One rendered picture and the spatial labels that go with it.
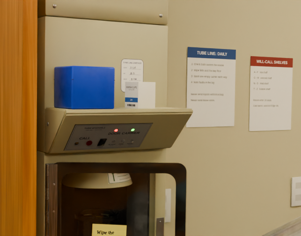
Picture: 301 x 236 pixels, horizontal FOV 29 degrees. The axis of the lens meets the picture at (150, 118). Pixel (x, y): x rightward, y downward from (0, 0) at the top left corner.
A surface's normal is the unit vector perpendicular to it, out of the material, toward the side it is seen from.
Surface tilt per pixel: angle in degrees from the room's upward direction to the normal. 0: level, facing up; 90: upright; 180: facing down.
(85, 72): 90
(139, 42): 90
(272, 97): 90
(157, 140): 135
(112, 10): 90
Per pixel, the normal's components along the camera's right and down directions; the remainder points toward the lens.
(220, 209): 0.51, 0.05
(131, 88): -0.77, 0.02
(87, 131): 0.36, 0.74
